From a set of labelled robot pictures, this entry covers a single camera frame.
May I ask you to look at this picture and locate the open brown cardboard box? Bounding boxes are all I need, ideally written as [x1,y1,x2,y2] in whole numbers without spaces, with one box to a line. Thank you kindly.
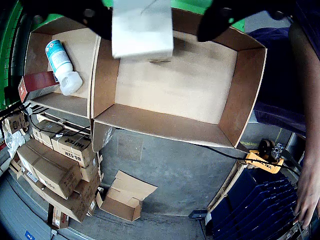
[90,7,268,153]
[23,16,101,120]

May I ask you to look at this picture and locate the white carton with cow spots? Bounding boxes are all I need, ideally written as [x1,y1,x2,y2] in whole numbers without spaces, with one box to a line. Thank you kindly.
[111,0,175,61]

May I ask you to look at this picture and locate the wooden pallet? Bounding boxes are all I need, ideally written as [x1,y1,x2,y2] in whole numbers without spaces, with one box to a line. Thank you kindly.
[206,159,249,213]

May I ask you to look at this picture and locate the small plain cardboard carton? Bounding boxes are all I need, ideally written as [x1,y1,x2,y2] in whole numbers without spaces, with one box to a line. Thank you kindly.
[31,119,65,148]

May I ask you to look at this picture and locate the yellow pallet jack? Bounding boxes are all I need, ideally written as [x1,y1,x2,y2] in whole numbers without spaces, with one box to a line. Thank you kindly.
[244,138,286,175]

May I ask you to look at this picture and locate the open empty cardboard carton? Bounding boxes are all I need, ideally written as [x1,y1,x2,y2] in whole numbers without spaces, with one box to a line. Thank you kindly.
[95,169,159,223]

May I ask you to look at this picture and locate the cardboard carton black print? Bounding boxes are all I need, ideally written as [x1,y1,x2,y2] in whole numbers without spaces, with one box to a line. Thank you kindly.
[51,131,99,170]

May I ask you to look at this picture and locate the person's right hand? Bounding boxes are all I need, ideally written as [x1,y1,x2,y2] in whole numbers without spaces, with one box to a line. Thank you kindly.
[294,159,320,230]

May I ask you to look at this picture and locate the black floor cable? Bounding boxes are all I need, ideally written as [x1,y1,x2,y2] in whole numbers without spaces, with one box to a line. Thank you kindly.
[192,143,302,177]

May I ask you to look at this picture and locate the long carton white labels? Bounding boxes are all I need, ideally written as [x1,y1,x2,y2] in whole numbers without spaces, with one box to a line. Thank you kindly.
[16,138,83,201]

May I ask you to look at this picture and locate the crumpled clear plastic wrap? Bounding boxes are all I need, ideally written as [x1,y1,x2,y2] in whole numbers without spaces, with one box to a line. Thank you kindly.
[1,124,27,161]

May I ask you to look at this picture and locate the green metal machine cabinet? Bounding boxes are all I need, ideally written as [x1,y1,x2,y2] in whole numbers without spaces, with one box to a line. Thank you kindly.
[0,0,26,111]

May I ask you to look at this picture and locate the person's right forearm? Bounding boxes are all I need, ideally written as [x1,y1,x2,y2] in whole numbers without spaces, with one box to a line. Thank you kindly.
[288,22,320,173]

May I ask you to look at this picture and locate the large brown cardboard carton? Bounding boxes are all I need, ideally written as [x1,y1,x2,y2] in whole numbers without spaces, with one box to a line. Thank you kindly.
[21,166,101,224]

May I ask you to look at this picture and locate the person in purple shirt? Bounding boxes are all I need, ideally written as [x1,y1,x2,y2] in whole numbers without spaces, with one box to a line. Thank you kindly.
[247,0,320,137]

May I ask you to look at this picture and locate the black floor stand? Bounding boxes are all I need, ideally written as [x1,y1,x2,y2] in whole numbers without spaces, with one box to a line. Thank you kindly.
[187,208,209,221]

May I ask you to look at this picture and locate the dark red carton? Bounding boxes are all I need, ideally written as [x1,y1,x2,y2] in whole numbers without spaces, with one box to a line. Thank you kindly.
[17,70,61,104]

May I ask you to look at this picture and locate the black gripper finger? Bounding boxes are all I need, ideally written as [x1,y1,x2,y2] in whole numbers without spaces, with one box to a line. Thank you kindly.
[196,0,296,43]
[19,0,114,41]

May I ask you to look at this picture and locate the stacked blue plastic bins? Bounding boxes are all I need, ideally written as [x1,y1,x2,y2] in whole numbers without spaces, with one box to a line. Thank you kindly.
[209,167,307,240]

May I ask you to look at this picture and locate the white bottle teal label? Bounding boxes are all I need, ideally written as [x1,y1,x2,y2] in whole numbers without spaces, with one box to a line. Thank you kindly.
[44,39,84,97]

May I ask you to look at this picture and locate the small carton red print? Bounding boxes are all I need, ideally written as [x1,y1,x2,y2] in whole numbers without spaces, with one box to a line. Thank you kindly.
[47,203,70,230]

